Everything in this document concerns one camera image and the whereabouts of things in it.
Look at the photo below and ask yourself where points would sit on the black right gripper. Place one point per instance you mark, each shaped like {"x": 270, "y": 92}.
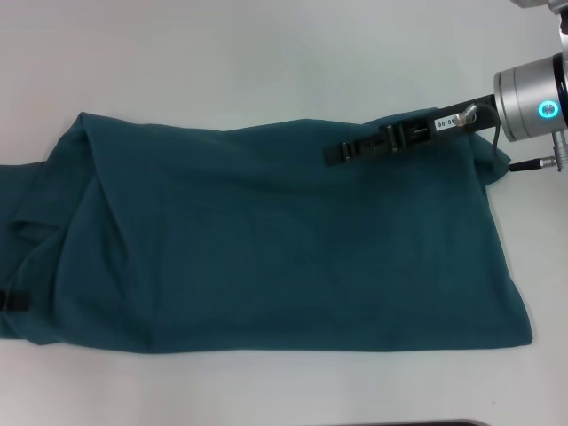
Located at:
{"x": 439, "y": 126}

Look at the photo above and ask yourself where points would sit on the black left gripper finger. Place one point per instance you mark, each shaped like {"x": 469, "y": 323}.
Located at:
{"x": 15, "y": 301}

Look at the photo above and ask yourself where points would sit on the teal T-shirt with white print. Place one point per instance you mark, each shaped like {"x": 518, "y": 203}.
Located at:
{"x": 266, "y": 244}

